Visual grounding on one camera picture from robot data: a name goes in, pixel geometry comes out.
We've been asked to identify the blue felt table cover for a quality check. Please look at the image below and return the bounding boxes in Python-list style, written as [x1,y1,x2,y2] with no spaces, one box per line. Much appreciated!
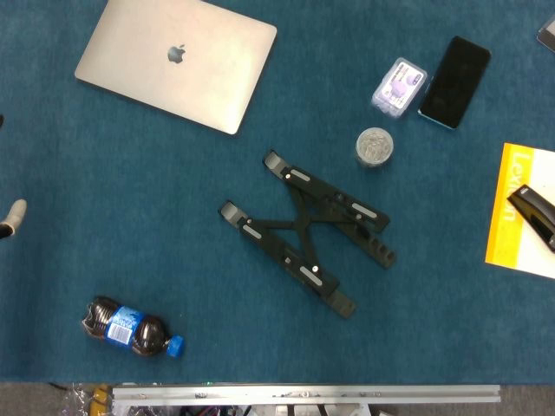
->
[0,0,555,386]

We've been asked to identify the cola bottle with blue label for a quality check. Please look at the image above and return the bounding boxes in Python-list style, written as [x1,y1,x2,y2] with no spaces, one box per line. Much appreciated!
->
[80,296,186,360]

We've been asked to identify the clear box with purple print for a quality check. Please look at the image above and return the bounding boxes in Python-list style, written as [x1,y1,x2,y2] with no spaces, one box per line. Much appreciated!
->
[370,56,429,121]

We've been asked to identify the silver Apple laptop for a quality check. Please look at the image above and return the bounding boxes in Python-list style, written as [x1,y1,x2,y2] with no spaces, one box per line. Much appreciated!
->
[74,0,278,136]

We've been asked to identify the yellow plastic part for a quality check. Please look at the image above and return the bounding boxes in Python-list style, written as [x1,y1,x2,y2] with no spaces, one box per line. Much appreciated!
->
[91,385,109,416]

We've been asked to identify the black stapler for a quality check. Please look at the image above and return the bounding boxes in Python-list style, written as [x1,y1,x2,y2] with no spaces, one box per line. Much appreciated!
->
[506,184,555,254]

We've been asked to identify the black folding laptop stand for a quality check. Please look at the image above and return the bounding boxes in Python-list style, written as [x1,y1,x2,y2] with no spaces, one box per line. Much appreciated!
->
[218,149,398,321]

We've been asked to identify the clear round jar of clips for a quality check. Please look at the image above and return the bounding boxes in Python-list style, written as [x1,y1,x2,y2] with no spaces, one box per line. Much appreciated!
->
[355,127,395,169]

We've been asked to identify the black smartphone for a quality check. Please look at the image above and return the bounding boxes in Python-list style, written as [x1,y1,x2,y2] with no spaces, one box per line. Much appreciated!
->
[417,36,493,130]

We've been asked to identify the yellow white Lexicon book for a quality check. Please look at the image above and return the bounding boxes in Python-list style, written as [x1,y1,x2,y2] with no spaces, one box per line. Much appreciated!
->
[484,142,555,278]

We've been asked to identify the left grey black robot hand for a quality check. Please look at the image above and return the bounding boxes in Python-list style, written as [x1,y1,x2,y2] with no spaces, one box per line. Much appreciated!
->
[0,198,28,240]

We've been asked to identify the clear plastic bag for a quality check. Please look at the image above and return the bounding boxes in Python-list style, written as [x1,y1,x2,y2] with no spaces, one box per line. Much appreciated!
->
[60,385,95,416]

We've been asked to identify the aluminium profile rail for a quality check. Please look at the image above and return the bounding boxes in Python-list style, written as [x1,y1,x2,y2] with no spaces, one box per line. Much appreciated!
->
[111,384,502,408]

